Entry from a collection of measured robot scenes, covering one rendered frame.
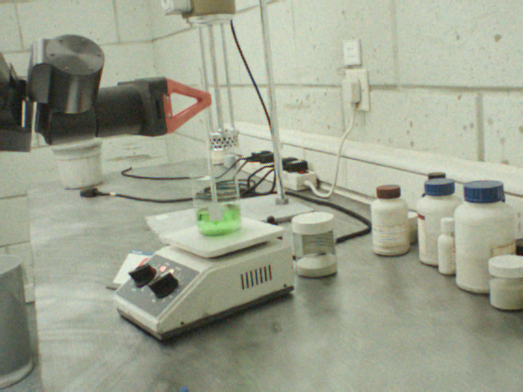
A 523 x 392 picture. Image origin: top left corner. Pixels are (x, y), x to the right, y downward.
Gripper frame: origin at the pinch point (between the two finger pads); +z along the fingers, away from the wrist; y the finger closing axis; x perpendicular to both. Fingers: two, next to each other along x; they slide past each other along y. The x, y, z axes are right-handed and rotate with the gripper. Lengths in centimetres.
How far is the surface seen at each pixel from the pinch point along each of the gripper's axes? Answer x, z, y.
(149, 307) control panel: 22.6, -12.5, -4.8
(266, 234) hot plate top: 17.2, 3.2, -6.5
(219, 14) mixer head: -13.4, 20.8, 31.5
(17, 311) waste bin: 74, -5, 159
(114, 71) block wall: -8, 69, 232
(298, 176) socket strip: 22, 44, 44
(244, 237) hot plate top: 17.1, 0.5, -5.5
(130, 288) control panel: 22.2, -12.3, 2.1
